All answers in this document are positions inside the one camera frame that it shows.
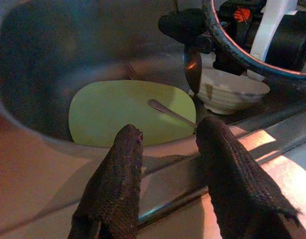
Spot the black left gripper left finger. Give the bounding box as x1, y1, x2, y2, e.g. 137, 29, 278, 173
67, 123, 144, 239

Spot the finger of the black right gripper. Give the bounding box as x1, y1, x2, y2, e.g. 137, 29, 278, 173
157, 8, 210, 43
192, 34, 248, 75

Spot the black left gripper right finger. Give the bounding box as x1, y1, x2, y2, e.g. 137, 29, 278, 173
195, 116, 303, 239

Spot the white ribbed bowl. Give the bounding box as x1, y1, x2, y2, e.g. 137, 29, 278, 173
189, 68, 271, 115

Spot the green plate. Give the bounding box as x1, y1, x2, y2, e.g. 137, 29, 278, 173
68, 79, 197, 148

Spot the stainless steel sink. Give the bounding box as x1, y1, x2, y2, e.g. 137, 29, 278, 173
0, 0, 306, 226

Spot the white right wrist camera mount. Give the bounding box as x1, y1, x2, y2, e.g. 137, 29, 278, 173
248, 0, 299, 62

